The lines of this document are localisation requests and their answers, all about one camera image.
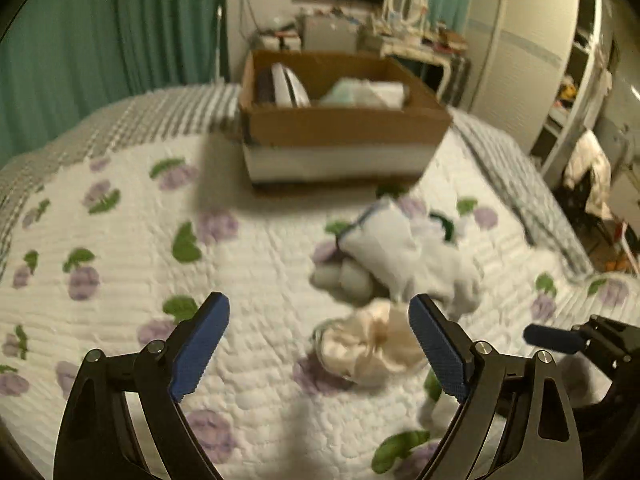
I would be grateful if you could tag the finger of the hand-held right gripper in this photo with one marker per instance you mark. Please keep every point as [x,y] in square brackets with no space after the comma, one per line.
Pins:
[552,338]

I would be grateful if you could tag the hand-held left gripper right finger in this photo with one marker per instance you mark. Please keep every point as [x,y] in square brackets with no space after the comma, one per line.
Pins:
[440,352]

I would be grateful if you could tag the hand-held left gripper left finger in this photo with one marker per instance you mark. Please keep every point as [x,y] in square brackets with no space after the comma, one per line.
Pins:
[199,347]

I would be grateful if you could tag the cream sock bundle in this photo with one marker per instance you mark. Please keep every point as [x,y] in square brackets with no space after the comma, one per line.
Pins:
[365,342]

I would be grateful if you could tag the white sock with green trim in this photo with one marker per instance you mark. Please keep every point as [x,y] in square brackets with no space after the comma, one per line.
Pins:
[450,270]

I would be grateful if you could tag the white sock with blue stripe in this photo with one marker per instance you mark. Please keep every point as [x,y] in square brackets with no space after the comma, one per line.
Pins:
[382,250]

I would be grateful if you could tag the grey sock ball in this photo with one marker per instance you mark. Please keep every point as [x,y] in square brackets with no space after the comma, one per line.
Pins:
[345,277]

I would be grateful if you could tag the cardboard box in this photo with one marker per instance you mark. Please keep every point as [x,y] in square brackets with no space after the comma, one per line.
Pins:
[340,130]

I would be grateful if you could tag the white floral quilt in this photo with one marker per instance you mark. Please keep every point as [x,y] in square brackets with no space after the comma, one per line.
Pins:
[125,240]

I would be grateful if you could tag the dark chair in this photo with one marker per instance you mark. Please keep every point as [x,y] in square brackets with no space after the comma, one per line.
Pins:
[580,205]

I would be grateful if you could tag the white jacket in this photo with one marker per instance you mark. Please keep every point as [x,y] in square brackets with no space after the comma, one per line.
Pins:
[592,165]

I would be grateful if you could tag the black and white flat pack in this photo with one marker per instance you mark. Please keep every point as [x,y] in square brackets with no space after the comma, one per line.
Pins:
[287,85]

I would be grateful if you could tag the white slatted wardrobe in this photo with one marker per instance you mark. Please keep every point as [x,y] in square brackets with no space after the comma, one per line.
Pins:
[520,45]

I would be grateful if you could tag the white dressing table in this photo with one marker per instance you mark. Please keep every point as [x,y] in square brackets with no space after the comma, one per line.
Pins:
[420,52]

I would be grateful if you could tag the wide green curtain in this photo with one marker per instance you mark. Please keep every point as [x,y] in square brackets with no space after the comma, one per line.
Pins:
[100,30]

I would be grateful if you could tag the small grey fridge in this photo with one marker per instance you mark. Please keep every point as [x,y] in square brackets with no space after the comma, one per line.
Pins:
[330,32]

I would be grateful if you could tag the white oval mirror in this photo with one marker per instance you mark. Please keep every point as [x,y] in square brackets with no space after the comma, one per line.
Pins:
[407,0]

